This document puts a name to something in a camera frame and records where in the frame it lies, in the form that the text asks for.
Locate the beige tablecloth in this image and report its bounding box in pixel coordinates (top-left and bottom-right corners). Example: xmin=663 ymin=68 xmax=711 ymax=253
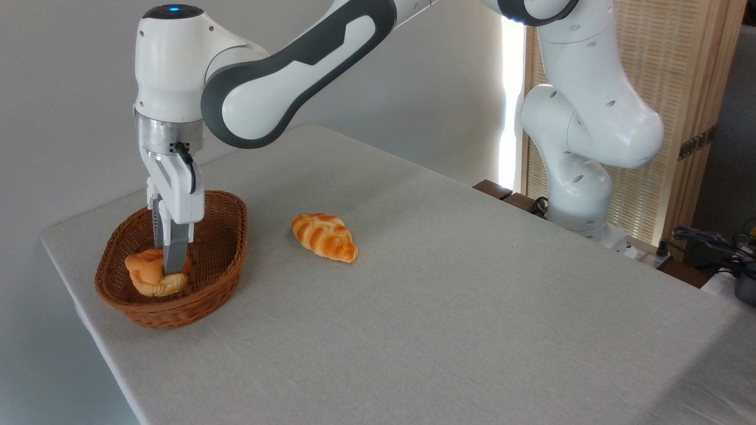
xmin=40 ymin=125 xmax=756 ymax=425

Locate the white power strip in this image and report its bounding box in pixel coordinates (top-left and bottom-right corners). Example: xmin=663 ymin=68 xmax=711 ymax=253
xmin=614 ymin=235 xmax=674 ymax=271

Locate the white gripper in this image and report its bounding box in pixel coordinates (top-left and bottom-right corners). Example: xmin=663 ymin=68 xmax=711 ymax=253
xmin=140 ymin=147 xmax=206 ymax=276

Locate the long braided bread roll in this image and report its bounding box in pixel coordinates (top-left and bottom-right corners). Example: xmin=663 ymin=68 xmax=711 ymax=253
xmin=291 ymin=212 xmax=360 ymax=264

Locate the round knotted bread roll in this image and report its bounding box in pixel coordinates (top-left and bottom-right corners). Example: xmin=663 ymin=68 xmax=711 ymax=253
xmin=124 ymin=248 xmax=193 ymax=298

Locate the dark brown wooden furniture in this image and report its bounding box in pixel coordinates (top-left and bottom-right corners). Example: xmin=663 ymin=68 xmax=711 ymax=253
xmin=472 ymin=179 xmax=549 ymax=220

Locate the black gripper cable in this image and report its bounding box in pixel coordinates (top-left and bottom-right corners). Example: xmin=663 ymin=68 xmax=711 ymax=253
xmin=172 ymin=141 xmax=197 ymax=195

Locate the black cable bundle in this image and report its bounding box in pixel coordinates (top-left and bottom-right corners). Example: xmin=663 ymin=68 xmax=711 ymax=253
xmin=657 ymin=218 xmax=756 ymax=279

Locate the brown wicker basket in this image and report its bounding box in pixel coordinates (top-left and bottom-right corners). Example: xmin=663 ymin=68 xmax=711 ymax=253
xmin=94 ymin=189 xmax=249 ymax=330

